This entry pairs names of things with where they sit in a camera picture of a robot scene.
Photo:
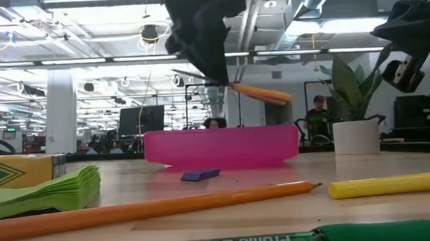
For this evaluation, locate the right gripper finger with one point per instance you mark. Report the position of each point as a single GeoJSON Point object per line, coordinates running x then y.
{"type": "Point", "coordinates": [390, 27]}
{"type": "Point", "coordinates": [403, 75]}

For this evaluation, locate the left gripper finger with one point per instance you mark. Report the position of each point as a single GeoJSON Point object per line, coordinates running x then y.
{"type": "Point", "coordinates": [213, 61]}

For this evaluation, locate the pink plastic pencil case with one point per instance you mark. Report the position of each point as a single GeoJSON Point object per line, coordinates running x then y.
{"type": "Point", "coordinates": [220, 148]}

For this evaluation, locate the yellow highlighter marker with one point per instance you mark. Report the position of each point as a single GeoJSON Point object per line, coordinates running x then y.
{"type": "Point", "coordinates": [391, 184]}

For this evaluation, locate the purple eraser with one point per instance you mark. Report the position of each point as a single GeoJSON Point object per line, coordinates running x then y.
{"type": "Point", "coordinates": [200, 174]}

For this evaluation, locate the orange wooden pencil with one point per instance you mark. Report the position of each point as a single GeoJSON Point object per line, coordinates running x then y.
{"type": "Point", "coordinates": [131, 212]}

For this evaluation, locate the yellow green crayon box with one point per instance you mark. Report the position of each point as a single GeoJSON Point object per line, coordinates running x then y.
{"type": "Point", "coordinates": [20, 170]}

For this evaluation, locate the green sticky notes pad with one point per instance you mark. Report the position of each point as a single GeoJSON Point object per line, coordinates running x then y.
{"type": "Point", "coordinates": [36, 195]}

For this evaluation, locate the black storage cabinet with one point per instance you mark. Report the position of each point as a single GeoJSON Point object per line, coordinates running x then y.
{"type": "Point", "coordinates": [422, 117]}

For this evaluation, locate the black ceiling lamp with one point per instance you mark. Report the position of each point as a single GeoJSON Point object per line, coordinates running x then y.
{"type": "Point", "coordinates": [150, 33]}

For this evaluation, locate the green snake plant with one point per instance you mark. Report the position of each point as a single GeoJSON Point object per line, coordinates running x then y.
{"type": "Point", "coordinates": [344, 86]}

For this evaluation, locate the person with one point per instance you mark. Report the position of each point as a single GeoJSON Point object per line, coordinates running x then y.
{"type": "Point", "coordinates": [214, 122]}
{"type": "Point", "coordinates": [316, 118]}

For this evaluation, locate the white plant pot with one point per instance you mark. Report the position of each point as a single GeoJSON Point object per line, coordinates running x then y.
{"type": "Point", "coordinates": [356, 138]}

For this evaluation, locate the black computer monitor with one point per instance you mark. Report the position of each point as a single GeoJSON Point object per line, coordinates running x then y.
{"type": "Point", "coordinates": [142, 120]}

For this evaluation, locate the white building column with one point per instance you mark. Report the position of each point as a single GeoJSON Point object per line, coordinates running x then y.
{"type": "Point", "coordinates": [60, 115]}

